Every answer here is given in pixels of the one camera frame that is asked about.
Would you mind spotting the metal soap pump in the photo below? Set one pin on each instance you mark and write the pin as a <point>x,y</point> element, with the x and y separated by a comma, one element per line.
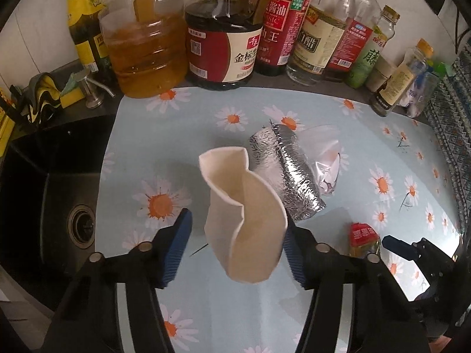
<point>92,92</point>

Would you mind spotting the red label soy sauce bottle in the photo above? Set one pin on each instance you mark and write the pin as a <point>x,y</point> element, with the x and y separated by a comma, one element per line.
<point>283,25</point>

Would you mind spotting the green pepper oil bottle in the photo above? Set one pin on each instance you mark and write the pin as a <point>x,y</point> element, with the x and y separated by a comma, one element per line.
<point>368,64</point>

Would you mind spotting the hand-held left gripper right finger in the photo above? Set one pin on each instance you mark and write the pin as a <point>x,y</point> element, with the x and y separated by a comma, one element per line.
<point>294,261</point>

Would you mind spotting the dark soy sauce jug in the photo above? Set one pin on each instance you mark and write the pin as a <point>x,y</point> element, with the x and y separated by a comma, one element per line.
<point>220,47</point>

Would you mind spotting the silver foil bag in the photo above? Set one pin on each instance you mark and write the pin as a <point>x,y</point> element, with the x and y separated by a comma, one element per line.
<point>290,176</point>

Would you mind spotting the plastic wrapped bottle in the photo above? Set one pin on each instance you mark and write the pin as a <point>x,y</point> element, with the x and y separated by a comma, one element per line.
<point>420,90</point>

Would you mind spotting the black and yellow striped cloth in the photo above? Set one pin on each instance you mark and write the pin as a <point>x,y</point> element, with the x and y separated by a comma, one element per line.
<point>36,96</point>

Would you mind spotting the green bag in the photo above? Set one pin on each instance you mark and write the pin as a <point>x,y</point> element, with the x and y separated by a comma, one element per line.
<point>442,68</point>

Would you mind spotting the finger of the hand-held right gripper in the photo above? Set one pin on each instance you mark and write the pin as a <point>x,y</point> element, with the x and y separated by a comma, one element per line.
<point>395,244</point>

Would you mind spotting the clear bottle with red label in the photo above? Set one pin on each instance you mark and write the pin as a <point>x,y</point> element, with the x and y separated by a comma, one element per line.
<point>349,46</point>

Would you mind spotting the small bottle with yellow cap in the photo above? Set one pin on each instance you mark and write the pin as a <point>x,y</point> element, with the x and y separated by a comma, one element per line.
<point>393,86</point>

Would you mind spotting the yellow green sponge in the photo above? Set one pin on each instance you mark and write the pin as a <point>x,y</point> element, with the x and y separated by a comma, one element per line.
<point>71,95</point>

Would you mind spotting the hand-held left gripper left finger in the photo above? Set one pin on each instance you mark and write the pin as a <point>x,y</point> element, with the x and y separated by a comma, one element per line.
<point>180,246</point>

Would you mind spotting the green and red snack wrapper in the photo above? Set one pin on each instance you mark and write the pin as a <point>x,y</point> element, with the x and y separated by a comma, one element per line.
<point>363,237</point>

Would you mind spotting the blue daisy tablecloth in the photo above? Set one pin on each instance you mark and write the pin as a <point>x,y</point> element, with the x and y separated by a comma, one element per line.
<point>368,176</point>

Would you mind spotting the green bottle with yellow label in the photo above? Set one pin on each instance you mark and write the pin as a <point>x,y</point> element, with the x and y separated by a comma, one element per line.
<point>82,18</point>

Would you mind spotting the small glass jar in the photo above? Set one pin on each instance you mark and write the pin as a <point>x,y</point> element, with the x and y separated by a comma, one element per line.
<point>379,74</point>

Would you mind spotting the yellow detergent bottle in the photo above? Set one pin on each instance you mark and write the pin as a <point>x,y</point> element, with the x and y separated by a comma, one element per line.
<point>4,117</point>

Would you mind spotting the large cooking oil jug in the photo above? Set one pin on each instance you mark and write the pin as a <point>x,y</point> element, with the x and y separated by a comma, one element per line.
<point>147,53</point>

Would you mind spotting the black sink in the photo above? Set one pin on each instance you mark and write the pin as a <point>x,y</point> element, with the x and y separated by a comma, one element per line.
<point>48,198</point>

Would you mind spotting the clear vinegar bottle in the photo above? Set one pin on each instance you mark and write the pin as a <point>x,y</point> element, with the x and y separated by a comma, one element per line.
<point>312,42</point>

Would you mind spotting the cream paper pouch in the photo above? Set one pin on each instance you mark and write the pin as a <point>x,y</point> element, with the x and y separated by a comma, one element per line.
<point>250,228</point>

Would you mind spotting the blue patterned cloth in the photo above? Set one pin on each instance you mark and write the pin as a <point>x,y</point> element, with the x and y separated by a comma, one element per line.
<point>452,125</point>

